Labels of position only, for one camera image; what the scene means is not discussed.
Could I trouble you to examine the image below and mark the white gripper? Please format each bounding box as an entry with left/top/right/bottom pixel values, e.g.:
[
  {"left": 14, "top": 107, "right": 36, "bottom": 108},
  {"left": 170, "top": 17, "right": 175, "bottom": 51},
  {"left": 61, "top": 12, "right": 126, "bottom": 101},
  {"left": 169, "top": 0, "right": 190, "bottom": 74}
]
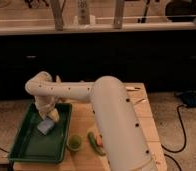
[{"left": 35, "top": 96, "right": 60, "bottom": 122}]

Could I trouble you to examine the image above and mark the black power cable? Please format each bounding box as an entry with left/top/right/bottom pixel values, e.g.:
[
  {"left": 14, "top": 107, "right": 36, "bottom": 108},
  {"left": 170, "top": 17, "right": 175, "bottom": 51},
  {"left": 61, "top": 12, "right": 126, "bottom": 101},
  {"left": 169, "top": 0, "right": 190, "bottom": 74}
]
[{"left": 161, "top": 103, "right": 189, "bottom": 171}]

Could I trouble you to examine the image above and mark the yellow banana toy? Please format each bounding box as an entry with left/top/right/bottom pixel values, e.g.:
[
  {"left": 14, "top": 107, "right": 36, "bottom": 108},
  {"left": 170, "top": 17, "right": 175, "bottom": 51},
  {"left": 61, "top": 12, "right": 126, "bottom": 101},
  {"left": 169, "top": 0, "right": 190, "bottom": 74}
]
[{"left": 55, "top": 75, "right": 62, "bottom": 83}]

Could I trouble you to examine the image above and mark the small green cup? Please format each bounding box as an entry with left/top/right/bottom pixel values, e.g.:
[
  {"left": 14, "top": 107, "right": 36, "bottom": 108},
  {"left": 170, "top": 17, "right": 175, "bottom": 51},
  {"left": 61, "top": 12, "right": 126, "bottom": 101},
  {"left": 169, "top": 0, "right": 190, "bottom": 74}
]
[{"left": 67, "top": 134, "right": 82, "bottom": 152}]

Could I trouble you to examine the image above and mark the blue black foot pedal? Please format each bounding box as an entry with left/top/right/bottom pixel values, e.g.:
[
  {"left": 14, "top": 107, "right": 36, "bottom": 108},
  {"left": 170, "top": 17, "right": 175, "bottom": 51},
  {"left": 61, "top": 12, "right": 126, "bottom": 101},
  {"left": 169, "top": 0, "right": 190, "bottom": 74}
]
[{"left": 176, "top": 91, "right": 196, "bottom": 108}]

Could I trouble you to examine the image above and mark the orange carrot toy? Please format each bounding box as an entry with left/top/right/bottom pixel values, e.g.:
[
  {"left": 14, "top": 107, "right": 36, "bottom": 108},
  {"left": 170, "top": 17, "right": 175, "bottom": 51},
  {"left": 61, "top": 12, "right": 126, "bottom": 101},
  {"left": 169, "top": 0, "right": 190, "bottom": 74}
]
[{"left": 96, "top": 135, "right": 103, "bottom": 147}]

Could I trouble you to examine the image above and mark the green plastic tray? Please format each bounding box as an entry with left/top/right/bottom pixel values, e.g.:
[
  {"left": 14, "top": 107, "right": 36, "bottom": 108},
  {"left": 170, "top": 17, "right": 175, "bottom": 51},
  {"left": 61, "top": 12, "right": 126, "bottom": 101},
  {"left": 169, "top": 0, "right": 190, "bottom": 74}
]
[{"left": 8, "top": 103, "right": 72, "bottom": 163}]

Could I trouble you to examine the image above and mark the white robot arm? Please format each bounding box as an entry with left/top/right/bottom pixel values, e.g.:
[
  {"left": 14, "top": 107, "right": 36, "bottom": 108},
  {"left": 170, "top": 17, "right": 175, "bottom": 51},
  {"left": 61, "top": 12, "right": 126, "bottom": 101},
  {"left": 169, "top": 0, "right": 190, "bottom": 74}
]
[{"left": 25, "top": 72, "right": 158, "bottom": 171}]

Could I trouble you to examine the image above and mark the green chili pepper toy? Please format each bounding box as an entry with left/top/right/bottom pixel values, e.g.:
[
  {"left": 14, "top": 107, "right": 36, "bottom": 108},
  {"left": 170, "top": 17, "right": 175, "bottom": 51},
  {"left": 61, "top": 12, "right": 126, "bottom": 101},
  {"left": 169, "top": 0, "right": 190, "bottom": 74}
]
[{"left": 87, "top": 132, "right": 106, "bottom": 156}]

